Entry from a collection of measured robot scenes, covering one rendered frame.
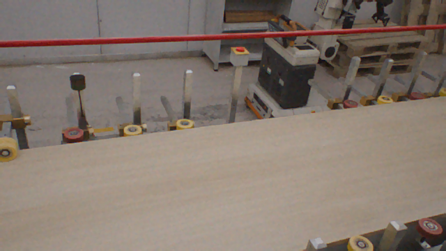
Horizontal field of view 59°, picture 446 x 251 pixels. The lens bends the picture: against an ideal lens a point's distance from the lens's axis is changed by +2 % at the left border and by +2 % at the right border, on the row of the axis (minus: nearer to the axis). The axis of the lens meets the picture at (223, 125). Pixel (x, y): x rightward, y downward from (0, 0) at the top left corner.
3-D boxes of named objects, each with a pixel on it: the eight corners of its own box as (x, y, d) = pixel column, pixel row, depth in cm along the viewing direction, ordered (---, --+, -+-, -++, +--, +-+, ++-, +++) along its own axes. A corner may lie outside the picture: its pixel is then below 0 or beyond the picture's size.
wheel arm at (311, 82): (306, 84, 261) (308, 78, 258) (311, 84, 262) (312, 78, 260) (346, 118, 228) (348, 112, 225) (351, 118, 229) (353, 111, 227)
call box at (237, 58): (228, 62, 197) (231, 47, 192) (241, 61, 199) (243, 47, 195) (234, 68, 191) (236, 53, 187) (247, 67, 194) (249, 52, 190)
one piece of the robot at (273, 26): (289, 56, 318) (283, 33, 304) (270, 40, 345) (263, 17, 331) (301, 50, 319) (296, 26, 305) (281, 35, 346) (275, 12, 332)
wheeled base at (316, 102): (271, 138, 342) (276, 113, 329) (242, 102, 390) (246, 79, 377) (334, 129, 366) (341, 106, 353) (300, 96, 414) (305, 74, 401)
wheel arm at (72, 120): (65, 102, 208) (65, 95, 206) (72, 102, 209) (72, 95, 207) (72, 151, 175) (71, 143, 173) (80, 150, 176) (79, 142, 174)
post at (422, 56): (391, 117, 267) (419, 51, 241) (396, 116, 268) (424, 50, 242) (395, 120, 264) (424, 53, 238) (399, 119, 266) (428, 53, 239)
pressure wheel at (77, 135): (66, 148, 180) (63, 127, 174) (84, 146, 183) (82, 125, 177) (67, 159, 174) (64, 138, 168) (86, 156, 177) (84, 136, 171)
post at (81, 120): (81, 158, 194) (71, 70, 168) (89, 157, 195) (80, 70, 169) (82, 162, 191) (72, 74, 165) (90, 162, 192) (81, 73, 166)
